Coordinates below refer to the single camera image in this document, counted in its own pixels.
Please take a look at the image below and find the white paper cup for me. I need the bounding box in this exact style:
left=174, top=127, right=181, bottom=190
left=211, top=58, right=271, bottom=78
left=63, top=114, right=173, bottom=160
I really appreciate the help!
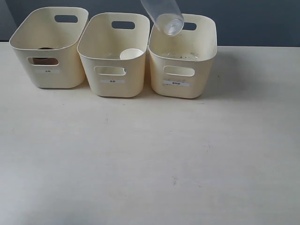
left=119, top=48, right=144, bottom=60

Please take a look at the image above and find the clear plastic bottle white cap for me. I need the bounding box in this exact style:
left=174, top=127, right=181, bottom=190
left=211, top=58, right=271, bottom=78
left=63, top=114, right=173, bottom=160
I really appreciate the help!
left=140, top=0, right=185, bottom=37

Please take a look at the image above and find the brown wooden cup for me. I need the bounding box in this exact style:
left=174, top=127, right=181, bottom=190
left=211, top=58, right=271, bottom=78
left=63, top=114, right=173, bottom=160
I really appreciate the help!
left=28, top=57, right=59, bottom=66

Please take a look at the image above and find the cream bin right plastic label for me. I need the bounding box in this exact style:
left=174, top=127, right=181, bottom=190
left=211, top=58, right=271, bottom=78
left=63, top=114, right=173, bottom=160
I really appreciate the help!
left=148, top=14, right=217, bottom=98

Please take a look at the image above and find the cream bin middle paper label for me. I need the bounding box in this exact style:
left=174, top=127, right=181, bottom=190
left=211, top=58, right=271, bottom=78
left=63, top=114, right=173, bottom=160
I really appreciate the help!
left=77, top=13, right=150, bottom=98

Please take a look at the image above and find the cream bin left wood label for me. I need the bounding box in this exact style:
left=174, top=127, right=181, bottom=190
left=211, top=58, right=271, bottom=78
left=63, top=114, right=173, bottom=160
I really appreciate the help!
left=9, top=7, right=89, bottom=89

